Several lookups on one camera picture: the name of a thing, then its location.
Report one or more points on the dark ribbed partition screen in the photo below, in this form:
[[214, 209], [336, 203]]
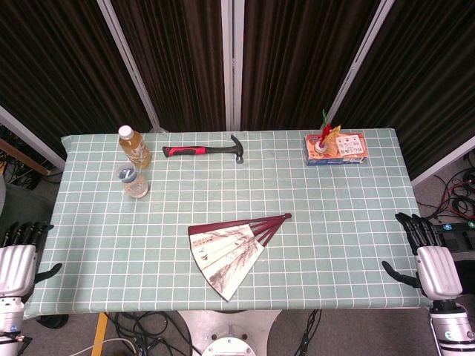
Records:
[[293, 59], [426, 74], [55, 66], [178, 63]]

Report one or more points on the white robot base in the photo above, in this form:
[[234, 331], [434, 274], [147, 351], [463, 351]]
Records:
[[226, 333]]

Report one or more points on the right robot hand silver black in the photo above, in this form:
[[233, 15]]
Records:
[[438, 270]]

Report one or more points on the brown wooden stick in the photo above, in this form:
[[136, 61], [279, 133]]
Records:
[[26, 155]]

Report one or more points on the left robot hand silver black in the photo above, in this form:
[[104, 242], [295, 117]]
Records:
[[16, 267]]

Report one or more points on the black bar with numbered stickers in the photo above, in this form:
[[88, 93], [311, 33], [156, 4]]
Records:
[[454, 227]]

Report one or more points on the orange blue carton box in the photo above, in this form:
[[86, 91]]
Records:
[[345, 150]]

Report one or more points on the green white grid tablecloth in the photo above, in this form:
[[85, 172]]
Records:
[[315, 230]]

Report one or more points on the clear bottle blue cap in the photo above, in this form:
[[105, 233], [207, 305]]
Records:
[[133, 183]]

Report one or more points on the tea bottle white cap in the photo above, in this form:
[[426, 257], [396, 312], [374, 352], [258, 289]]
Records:
[[135, 148]]

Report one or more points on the colourful feather shuttlecock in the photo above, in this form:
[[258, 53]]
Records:
[[326, 133]]

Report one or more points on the paper folding fan red ribs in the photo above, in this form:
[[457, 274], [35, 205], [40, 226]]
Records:
[[222, 256]]

